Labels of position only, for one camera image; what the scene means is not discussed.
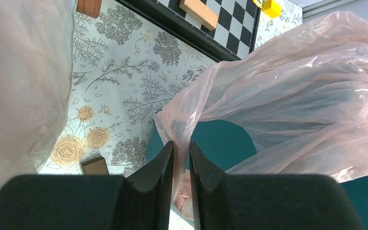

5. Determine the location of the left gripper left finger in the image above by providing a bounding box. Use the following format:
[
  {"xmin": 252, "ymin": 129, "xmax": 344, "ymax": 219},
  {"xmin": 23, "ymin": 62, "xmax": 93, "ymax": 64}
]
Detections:
[{"xmin": 0, "ymin": 141, "xmax": 174, "ymax": 230}]

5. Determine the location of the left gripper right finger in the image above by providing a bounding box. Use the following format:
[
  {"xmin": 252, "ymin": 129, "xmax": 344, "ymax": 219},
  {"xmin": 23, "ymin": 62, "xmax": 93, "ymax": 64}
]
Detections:
[{"xmin": 189, "ymin": 143, "xmax": 364, "ymax": 230}]

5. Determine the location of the pink plastic trash bag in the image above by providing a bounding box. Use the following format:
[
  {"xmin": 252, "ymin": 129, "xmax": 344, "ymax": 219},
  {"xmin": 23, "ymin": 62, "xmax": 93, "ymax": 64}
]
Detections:
[{"xmin": 154, "ymin": 11, "xmax": 368, "ymax": 219}]

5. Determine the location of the teal plastic trash bin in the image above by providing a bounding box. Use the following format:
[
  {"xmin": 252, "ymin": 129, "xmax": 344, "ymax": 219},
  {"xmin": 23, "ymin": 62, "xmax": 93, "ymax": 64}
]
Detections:
[{"xmin": 146, "ymin": 119, "xmax": 368, "ymax": 230}]

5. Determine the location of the large translucent bag of bags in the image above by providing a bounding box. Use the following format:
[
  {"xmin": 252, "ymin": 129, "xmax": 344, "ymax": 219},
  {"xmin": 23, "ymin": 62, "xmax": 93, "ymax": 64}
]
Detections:
[{"xmin": 0, "ymin": 0, "xmax": 77, "ymax": 188}]

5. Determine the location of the dark brown wooden block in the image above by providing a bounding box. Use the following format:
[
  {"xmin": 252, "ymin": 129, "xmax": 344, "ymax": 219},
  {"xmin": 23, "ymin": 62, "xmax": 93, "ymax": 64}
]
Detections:
[{"xmin": 80, "ymin": 156, "xmax": 109, "ymax": 175}]

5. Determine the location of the floral patterned table mat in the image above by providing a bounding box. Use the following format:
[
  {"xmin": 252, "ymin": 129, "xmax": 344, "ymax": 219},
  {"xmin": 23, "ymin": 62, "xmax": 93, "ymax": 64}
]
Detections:
[{"xmin": 39, "ymin": 0, "xmax": 303, "ymax": 230}]

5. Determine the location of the black white checkerboard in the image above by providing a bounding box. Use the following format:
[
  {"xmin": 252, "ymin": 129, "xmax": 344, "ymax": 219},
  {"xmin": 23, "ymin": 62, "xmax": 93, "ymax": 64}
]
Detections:
[{"xmin": 119, "ymin": 0, "xmax": 261, "ymax": 62}]

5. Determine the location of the small brown cube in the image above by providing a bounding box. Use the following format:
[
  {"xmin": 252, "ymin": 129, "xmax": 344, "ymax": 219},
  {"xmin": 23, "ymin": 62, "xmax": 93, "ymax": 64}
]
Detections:
[{"xmin": 76, "ymin": 0, "xmax": 102, "ymax": 19}]

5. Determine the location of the yellow toy cube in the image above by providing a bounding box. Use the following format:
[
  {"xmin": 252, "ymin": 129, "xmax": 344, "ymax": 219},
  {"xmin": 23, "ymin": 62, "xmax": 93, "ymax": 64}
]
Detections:
[{"xmin": 253, "ymin": 0, "xmax": 282, "ymax": 19}]

